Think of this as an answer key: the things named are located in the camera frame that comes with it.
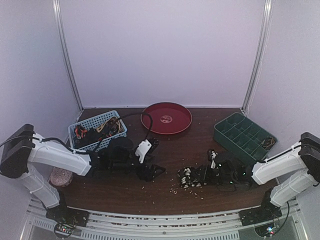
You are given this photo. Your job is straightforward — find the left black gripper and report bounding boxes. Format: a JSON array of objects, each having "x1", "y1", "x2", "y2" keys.
[{"x1": 111, "y1": 155, "x2": 166, "y2": 182}]

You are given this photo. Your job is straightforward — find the black white floral tie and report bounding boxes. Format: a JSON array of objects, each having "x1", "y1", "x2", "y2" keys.
[{"x1": 177, "y1": 167, "x2": 204, "y2": 189}]

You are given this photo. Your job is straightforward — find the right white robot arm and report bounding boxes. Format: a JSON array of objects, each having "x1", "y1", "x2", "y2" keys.
[{"x1": 192, "y1": 132, "x2": 320, "y2": 221}]

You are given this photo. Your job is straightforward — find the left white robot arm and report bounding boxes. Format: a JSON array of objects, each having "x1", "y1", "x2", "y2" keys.
[{"x1": 0, "y1": 124, "x2": 166, "y2": 222}]

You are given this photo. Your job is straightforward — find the pile of ties in basket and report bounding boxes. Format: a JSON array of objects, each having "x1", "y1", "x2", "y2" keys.
[{"x1": 73, "y1": 116, "x2": 124, "y2": 149}]

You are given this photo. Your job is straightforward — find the light blue plastic basket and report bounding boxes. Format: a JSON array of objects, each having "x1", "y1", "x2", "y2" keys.
[{"x1": 68, "y1": 110, "x2": 127, "y2": 151}]

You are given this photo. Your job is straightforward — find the dark green divided organizer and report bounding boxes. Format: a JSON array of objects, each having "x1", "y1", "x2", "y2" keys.
[{"x1": 213, "y1": 112, "x2": 278, "y2": 166}]

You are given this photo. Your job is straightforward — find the rubber bands in organizer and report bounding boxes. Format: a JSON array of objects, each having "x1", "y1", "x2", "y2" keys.
[{"x1": 261, "y1": 136, "x2": 277, "y2": 150}]

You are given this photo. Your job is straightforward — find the small patterned pink bowl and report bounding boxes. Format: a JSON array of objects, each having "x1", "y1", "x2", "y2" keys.
[{"x1": 49, "y1": 167, "x2": 74, "y2": 187}]

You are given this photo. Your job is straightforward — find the round red tray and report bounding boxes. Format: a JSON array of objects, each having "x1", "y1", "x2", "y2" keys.
[{"x1": 143, "y1": 102, "x2": 193, "y2": 135}]

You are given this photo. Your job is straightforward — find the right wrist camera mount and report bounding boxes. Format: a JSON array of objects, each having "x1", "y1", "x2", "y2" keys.
[{"x1": 207, "y1": 149, "x2": 217, "y2": 169}]

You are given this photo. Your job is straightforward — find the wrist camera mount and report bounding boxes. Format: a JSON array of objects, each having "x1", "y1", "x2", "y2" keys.
[
  {"x1": 207, "y1": 149, "x2": 217, "y2": 169},
  {"x1": 134, "y1": 137, "x2": 159, "y2": 164}
]

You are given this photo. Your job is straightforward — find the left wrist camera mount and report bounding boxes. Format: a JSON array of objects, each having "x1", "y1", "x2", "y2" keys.
[{"x1": 134, "y1": 137, "x2": 159, "y2": 164}]

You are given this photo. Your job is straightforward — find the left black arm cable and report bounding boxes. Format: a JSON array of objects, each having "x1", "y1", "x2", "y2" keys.
[{"x1": 94, "y1": 112, "x2": 153, "y2": 151}]

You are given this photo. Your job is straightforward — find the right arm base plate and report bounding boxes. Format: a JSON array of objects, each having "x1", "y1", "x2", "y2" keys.
[{"x1": 238, "y1": 204, "x2": 282, "y2": 239}]

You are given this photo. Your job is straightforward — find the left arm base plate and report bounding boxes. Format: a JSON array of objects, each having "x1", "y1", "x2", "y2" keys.
[{"x1": 42, "y1": 200, "x2": 90, "y2": 240}]

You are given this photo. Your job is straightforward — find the left aluminium corner post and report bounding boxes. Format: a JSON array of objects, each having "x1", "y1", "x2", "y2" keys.
[{"x1": 52, "y1": 0, "x2": 84, "y2": 112}]

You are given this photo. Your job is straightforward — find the aluminium corner post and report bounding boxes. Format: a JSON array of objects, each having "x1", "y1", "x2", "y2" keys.
[
  {"x1": 52, "y1": 0, "x2": 84, "y2": 112},
  {"x1": 241, "y1": 0, "x2": 273, "y2": 116}
]

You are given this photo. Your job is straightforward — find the right aluminium corner post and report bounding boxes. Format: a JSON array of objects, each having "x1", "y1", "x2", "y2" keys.
[{"x1": 241, "y1": 0, "x2": 273, "y2": 116}]

